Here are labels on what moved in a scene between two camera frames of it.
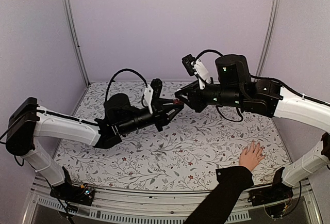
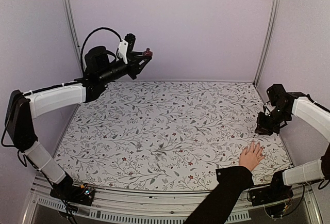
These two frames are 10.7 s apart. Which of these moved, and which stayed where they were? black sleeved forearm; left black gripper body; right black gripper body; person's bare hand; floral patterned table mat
Moved: right black gripper body; left black gripper body
Stayed: person's bare hand; black sleeved forearm; floral patterned table mat
